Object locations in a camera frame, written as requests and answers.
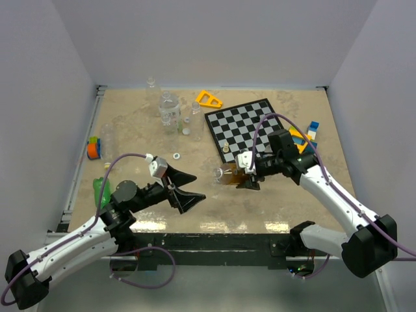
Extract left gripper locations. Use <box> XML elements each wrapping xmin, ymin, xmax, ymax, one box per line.
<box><xmin>130</xmin><ymin>164</ymin><xmax>205</xmax><ymax>213</ymax></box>

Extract brown tea bottle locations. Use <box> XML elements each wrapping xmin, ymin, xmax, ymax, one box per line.
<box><xmin>213</xmin><ymin>163</ymin><xmax>249</xmax><ymax>186</ymax></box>

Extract clear bottle yellow cap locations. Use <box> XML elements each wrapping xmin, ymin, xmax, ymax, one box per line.
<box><xmin>100</xmin><ymin>123</ymin><xmax>117</xmax><ymax>170</ymax></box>

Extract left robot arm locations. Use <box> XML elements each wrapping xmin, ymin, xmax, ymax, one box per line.
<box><xmin>1</xmin><ymin>166</ymin><xmax>206</xmax><ymax>310</ymax></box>

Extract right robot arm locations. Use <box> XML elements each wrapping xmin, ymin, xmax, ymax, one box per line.
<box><xmin>235</xmin><ymin>130</ymin><xmax>398</xmax><ymax>278</ymax></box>

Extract small clear bottle front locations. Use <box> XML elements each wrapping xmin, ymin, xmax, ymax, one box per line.
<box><xmin>162</xmin><ymin>115</ymin><xmax>179</xmax><ymax>153</ymax></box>

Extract clear bottle near board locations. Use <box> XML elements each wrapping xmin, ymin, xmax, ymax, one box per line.
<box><xmin>189</xmin><ymin>101</ymin><xmax>205</xmax><ymax>142</ymax></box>

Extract green plastic bottle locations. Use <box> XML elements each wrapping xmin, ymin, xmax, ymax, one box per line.
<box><xmin>92</xmin><ymin>176</ymin><xmax>113</xmax><ymax>209</ymax></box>

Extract labelled clear water bottle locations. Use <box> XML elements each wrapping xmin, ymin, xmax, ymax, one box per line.
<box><xmin>159</xmin><ymin>91</ymin><xmax>182</xmax><ymax>132</ymax></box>

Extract clear bottle back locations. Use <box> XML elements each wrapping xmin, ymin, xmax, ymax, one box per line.
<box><xmin>146</xmin><ymin>76</ymin><xmax>161</xmax><ymax>116</ymax></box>

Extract cream chess piece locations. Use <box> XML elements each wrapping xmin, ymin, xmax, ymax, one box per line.
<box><xmin>222</xmin><ymin>142</ymin><xmax>229</xmax><ymax>153</ymax></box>

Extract black white chessboard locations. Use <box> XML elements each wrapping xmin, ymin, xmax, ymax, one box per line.
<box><xmin>205</xmin><ymin>98</ymin><xmax>274</xmax><ymax>163</ymax></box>

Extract coloured toy blocks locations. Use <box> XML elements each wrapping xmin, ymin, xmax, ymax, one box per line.
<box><xmin>289</xmin><ymin>121</ymin><xmax>319</xmax><ymax>153</ymax></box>

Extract yellow triangular toy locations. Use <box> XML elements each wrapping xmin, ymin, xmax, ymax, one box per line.
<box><xmin>195</xmin><ymin>90</ymin><xmax>223</xmax><ymax>109</ymax></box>

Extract orange blue toy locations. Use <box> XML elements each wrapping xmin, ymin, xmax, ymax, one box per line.
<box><xmin>86</xmin><ymin>136</ymin><xmax>101</xmax><ymax>161</ymax></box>

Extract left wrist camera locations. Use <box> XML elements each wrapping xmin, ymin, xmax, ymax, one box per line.
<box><xmin>145</xmin><ymin>153</ymin><xmax>168</xmax><ymax>179</ymax></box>

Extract black base frame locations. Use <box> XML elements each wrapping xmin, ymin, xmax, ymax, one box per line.
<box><xmin>96</xmin><ymin>232</ymin><xmax>326</xmax><ymax>272</ymax></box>

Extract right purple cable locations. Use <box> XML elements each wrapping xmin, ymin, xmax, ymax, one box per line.
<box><xmin>248</xmin><ymin>113</ymin><xmax>416</xmax><ymax>263</ymax></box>

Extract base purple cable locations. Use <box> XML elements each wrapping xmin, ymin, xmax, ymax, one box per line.
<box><xmin>109</xmin><ymin>246</ymin><xmax>176</xmax><ymax>288</ymax></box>

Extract aluminium rail frame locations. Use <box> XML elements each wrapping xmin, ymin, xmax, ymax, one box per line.
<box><xmin>47</xmin><ymin>85</ymin><xmax>108</xmax><ymax>235</ymax></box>

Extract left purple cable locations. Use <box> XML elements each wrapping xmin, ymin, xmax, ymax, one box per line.
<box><xmin>0</xmin><ymin>153</ymin><xmax>149</xmax><ymax>305</ymax></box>

